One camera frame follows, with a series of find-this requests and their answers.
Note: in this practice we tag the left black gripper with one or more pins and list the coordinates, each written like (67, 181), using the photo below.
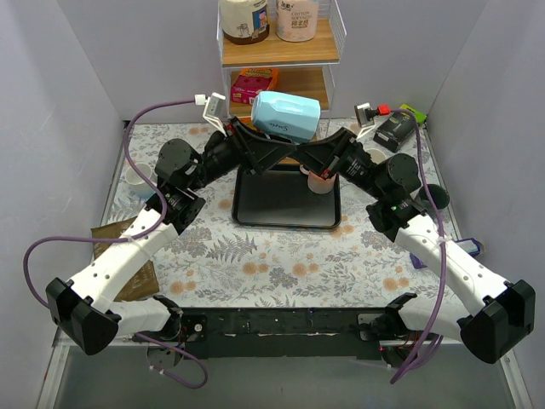
(243, 146)

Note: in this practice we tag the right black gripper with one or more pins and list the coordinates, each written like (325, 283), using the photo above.
(341, 149)

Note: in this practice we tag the pink mug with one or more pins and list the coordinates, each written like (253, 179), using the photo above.
(317, 184)

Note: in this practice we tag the light blue faceted mug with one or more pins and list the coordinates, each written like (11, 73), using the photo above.
(293, 117)

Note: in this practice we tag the slate blue mug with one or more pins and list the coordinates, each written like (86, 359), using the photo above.
(377, 156)

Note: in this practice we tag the dark grey mug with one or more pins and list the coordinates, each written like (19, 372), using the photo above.
(434, 193)

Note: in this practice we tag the white and blue mug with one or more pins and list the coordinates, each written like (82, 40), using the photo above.
(136, 184)

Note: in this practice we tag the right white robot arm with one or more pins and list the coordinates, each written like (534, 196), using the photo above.
(496, 314)

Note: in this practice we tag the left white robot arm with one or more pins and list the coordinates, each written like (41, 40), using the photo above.
(85, 306)

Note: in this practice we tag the black serving tray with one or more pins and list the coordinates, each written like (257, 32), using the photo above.
(280, 198)

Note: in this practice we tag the black green razor box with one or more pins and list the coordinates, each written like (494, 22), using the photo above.
(394, 132)

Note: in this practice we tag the pink orange sponge box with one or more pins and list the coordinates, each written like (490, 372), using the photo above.
(250, 82)

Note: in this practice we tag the floral table mat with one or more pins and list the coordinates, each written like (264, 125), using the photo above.
(219, 263)

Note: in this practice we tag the brown cartoon paper roll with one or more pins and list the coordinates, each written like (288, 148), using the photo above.
(244, 22)

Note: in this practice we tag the pink cotton tissue roll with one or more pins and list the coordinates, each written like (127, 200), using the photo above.
(297, 20)

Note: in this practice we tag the purple white box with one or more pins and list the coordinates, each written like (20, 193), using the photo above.
(472, 246)

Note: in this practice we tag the brown paper bag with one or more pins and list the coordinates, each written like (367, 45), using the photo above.
(144, 282)

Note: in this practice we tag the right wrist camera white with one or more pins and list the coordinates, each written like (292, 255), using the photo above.
(366, 115)

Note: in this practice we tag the white wire wooden shelf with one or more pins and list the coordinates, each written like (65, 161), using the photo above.
(306, 68)

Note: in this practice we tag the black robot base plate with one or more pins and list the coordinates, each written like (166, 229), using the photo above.
(286, 332)

